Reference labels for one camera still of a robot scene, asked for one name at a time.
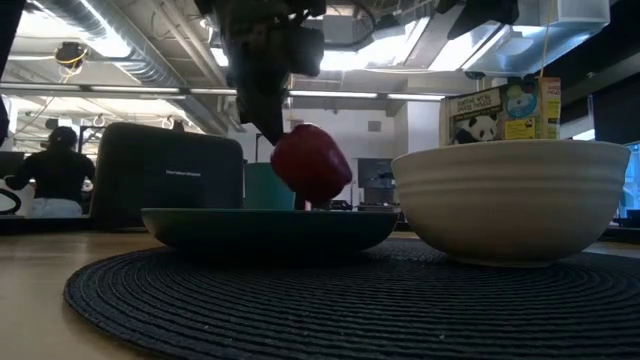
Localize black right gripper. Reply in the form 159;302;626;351
433;0;521;41

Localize long ceiling light strip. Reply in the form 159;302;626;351
0;83;447;102

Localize panda print cereal box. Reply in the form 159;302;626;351
439;76;563;148

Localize black aluminium table frame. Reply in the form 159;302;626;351
0;213;640;245

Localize round dark woven placemat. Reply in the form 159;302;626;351
63;238;640;360

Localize yellow hanging cable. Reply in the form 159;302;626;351
538;0;557;84

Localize dark background machine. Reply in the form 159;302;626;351
356;156;397;207

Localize red apple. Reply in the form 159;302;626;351
270;122;354;207

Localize teal green cup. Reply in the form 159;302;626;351
243;161;298;211

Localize person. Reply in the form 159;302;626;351
2;125;97;219

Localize ceiling cable reel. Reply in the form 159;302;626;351
53;40;90;70

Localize dark computer monitor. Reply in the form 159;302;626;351
0;150;26;180

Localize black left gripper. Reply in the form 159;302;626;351
194;0;327;147

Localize beige ceramic bowl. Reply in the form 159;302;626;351
391;138;633;269

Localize silver ventilation duct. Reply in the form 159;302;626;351
27;0;236;136

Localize black toaster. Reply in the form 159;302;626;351
89;121;246;232

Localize dark green plate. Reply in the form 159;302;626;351
141;207;400;255

